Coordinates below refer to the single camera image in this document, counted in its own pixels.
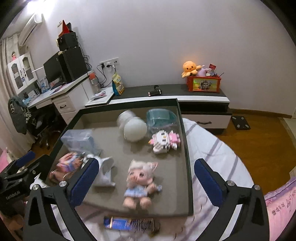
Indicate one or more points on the purple plush toy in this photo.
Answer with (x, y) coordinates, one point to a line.
(201, 71)

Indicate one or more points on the pink packet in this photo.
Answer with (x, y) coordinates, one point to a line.
(99, 95)

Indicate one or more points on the white wall outlet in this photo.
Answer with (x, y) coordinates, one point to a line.
(108, 62)

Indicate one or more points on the dark patterned jacket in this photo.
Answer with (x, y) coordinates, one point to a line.
(17, 113)

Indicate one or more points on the person's left forearm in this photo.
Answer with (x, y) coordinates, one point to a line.
(9, 226)

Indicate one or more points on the black computer tower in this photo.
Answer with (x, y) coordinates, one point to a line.
(74, 63)

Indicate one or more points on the small pink doll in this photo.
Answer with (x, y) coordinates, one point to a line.
(14, 56)

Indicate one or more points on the black keyboard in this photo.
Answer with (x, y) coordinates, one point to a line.
(57, 85)

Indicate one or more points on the black speaker box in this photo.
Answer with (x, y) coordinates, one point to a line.
(68, 41)

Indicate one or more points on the pink frilly accessory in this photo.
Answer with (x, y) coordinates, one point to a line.
(68, 163)

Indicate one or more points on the white air conditioner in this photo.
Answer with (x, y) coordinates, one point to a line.
(31, 27)

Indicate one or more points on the white round device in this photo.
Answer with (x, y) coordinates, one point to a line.
(135, 129)

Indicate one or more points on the white-haired plush doll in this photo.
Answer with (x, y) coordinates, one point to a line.
(138, 178)

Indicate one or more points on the teal container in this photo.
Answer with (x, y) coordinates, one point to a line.
(159, 118)

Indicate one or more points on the black handheld tool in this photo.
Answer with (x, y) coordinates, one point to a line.
(155, 90)

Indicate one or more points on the orange octopus plush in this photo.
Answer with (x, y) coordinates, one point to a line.
(190, 68)

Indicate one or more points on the white desk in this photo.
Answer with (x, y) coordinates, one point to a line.
(67, 102)

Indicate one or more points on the blue white carton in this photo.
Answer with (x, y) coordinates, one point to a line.
(44, 85)

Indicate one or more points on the pink purple pillow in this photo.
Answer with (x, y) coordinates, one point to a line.
(282, 208)

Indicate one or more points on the yellow blue snack bag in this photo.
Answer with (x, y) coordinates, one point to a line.
(118, 84)

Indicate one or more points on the black computer monitor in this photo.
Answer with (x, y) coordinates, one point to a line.
(52, 68)

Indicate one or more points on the white glass-door cabinet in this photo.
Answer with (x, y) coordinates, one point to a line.
(20, 71)

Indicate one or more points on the white plastic bag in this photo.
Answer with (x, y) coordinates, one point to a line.
(105, 171)

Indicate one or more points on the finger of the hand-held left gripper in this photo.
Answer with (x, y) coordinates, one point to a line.
(38, 166)
(25, 160)

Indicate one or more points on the small red card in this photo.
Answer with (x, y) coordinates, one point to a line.
(212, 66)

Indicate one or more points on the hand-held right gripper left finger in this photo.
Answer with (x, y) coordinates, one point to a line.
(84, 180)

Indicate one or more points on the beige curtain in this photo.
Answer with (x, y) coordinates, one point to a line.
(4, 104)

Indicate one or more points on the pink white cat block figure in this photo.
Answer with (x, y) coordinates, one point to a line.
(164, 141)

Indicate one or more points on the black office chair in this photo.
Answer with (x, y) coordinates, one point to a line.
(44, 122)

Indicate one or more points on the red toy box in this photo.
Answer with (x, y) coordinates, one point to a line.
(203, 84)

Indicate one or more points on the blue black hair brush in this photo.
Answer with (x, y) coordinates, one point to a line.
(124, 223)

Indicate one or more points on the black white low cabinet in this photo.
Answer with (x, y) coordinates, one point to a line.
(208, 102)

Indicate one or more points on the clear bottle red cap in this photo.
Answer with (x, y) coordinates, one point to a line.
(95, 85)

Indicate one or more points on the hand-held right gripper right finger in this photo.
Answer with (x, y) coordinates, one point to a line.
(208, 180)

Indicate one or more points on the black bathroom scale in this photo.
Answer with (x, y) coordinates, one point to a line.
(241, 122)

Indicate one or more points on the transparent plastic case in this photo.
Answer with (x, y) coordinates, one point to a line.
(78, 141)

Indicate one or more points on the pink blanket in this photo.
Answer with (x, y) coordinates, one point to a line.
(4, 160)

